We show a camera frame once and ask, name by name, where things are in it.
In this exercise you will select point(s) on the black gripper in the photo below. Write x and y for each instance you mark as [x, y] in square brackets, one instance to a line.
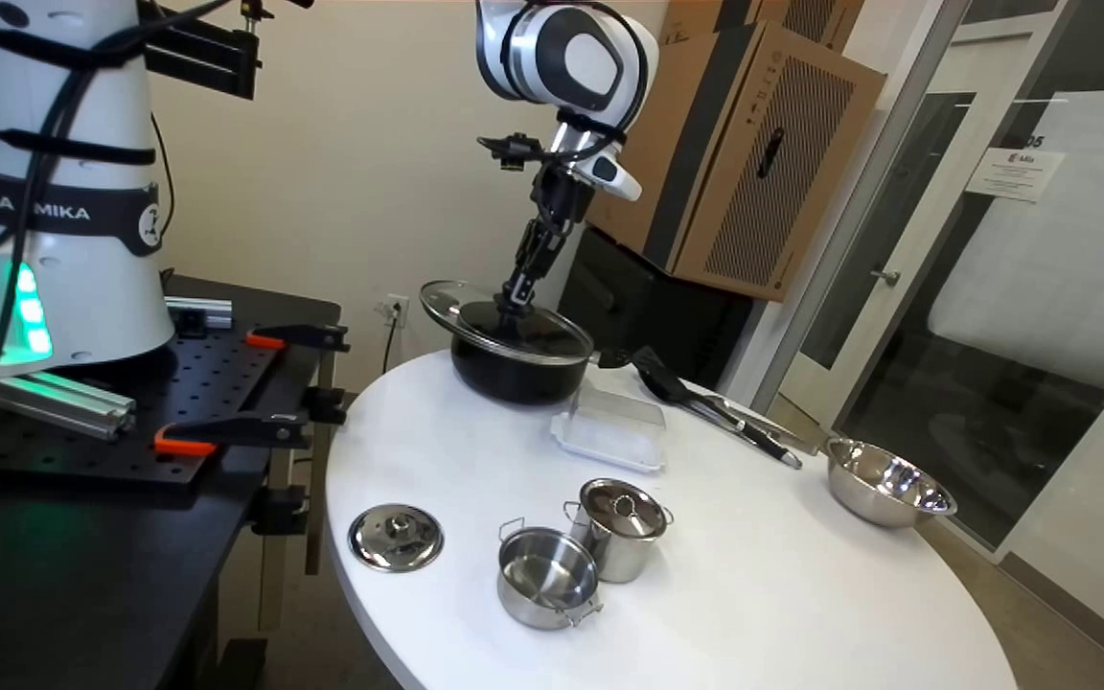
[557, 214]

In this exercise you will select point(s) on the glass pot lid black knob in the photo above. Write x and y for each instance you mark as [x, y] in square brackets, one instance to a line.
[471, 311]

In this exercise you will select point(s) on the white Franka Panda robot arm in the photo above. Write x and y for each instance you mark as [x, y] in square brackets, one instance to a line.
[66, 280]

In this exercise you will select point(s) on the small flat steel lid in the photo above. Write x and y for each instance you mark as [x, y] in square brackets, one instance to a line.
[395, 538]

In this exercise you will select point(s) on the black cooking pot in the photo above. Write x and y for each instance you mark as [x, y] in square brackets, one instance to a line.
[516, 385]

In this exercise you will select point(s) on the black spatula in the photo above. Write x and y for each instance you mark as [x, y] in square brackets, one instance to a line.
[660, 375]

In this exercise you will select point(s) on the large cardboard box black stripe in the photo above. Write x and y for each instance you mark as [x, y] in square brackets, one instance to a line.
[756, 179]

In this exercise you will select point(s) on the tall small steel lidded pot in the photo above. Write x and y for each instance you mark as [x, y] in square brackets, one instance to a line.
[626, 529]

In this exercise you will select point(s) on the low small open steel pot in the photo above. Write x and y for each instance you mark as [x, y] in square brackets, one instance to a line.
[547, 587]

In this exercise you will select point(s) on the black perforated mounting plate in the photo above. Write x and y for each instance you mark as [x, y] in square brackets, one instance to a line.
[191, 395]

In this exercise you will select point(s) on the small cardboard box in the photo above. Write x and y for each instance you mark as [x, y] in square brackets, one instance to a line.
[807, 17]

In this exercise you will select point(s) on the steel mixing bowl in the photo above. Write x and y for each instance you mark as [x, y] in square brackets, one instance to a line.
[892, 483]

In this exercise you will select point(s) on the white door sign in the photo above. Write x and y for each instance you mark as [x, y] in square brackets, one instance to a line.
[1016, 173]

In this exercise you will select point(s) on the black robot cart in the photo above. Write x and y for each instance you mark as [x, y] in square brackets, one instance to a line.
[78, 578]

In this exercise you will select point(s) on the white wall outlet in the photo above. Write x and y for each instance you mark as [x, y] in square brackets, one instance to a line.
[395, 308]

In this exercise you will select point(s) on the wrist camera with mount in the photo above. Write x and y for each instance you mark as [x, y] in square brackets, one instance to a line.
[617, 179]

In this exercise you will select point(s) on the aluminium rail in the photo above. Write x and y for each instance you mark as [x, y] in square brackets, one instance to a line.
[57, 395]

